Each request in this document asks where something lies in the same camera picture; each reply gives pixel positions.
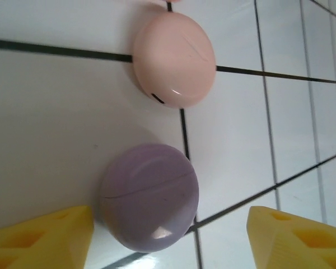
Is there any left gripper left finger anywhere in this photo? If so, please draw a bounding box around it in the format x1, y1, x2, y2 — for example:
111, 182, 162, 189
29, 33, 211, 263
0, 205, 95, 269

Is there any pink round charging case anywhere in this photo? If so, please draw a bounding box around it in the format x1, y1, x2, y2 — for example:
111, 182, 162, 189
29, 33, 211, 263
132, 11, 217, 109

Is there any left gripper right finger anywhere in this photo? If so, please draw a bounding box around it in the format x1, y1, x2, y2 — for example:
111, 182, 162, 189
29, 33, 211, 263
246, 206, 336, 269

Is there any purple round charging case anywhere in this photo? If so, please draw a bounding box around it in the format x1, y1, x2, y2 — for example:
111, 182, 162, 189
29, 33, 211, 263
99, 142, 200, 254

